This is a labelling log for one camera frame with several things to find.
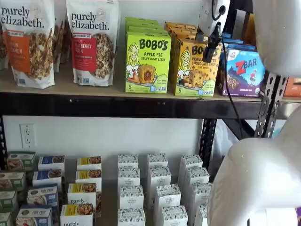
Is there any orange Bobo's oat bites box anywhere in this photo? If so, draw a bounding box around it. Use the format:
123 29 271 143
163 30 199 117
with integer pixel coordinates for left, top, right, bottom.
174 37 222 97
167 27 199 35
164 21 198 29
171 32 205 41

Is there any neighbouring black metal shelf frame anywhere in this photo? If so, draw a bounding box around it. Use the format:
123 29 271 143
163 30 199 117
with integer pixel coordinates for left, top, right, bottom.
279 101 301 121

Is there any white wall outlet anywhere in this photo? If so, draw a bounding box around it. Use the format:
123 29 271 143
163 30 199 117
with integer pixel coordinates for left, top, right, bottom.
19 123 36 149

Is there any white plastic sheet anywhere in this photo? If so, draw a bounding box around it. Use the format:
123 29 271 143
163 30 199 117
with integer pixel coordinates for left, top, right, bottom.
212 119 239 167

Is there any green Bobo's apple pie box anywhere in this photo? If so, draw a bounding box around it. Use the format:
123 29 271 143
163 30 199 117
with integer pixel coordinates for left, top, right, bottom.
124 30 172 94
125 16 159 23
126 25 169 32
125 21 165 27

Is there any green label granola box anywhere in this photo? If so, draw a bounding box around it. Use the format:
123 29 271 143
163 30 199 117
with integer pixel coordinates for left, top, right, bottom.
0 171 26 192
0 211 13 226
0 190 19 213
6 151 36 172

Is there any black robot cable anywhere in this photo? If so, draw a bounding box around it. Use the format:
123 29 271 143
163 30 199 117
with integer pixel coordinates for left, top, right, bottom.
211 0 244 140

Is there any neighbouring wooden shelf board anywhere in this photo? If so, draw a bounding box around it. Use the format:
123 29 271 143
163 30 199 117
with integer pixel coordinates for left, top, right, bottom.
281 96 301 104

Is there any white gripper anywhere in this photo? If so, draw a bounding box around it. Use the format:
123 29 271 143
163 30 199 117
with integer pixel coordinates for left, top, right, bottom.
196 0 231 63

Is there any granola bag with red label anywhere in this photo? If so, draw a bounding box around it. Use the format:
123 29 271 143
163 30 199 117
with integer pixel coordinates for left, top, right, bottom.
65 0 119 87

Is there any wooden shelf board with snacks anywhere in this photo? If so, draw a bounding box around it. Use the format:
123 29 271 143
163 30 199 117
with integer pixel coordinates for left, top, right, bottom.
0 60 266 101

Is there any wooden shelf board with cartons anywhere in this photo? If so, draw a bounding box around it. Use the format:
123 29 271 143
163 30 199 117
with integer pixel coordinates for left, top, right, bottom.
0 150 212 226

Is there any white patterned carton box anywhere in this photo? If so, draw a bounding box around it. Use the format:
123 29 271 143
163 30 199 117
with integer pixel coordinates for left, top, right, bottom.
194 203 210 226
180 154 204 172
147 153 169 169
118 167 141 188
147 166 172 203
117 154 139 170
154 184 182 219
117 208 146 226
184 167 210 189
161 205 189 226
190 182 213 208
118 185 144 210

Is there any large orange brown snack box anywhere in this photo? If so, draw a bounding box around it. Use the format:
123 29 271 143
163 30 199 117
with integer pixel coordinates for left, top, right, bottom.
283 77 301 97

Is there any blue label granola box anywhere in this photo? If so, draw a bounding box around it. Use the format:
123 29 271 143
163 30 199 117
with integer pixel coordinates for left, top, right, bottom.
16 204 53 226
37 154 66 173
26 184 59 208
32 169 63 189

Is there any white granola bag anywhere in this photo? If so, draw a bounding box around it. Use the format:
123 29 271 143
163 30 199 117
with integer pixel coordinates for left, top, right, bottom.
0 22 11 71
53 0 71 73

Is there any granola bag with orange label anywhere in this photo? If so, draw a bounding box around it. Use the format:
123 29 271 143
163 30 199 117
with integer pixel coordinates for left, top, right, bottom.
0 0 55 89

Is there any yellow label granola box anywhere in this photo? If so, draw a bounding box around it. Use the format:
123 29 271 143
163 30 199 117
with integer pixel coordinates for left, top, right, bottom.
75 169 103 186
77 155 103 171
60 203 94 226
67 182 98 208

